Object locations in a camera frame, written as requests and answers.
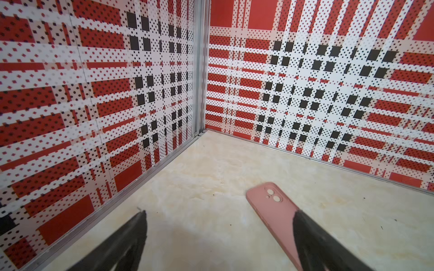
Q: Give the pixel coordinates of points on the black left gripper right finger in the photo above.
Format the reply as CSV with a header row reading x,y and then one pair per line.
x,y
319,251

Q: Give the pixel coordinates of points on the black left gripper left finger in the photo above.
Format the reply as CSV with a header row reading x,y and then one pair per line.
x,y
121,251

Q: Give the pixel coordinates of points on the pink phone case far left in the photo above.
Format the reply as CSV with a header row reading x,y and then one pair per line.
x,y
277,211

